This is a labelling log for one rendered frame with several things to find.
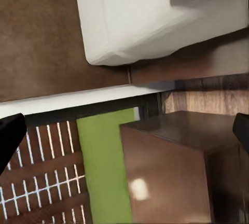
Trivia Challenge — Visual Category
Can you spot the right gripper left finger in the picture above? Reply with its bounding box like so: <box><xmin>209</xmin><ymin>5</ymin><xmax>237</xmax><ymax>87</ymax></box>
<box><xmin>0</xmin><ymin>113</ymin><xmax>27</xmax><ymax>176</ymax></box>

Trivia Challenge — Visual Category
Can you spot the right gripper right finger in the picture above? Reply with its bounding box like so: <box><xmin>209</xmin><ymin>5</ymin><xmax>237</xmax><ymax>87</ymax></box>
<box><xmin>232</xmin><ymin>113</ymin><xmax>249</xmax><ymax>155</ymax></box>

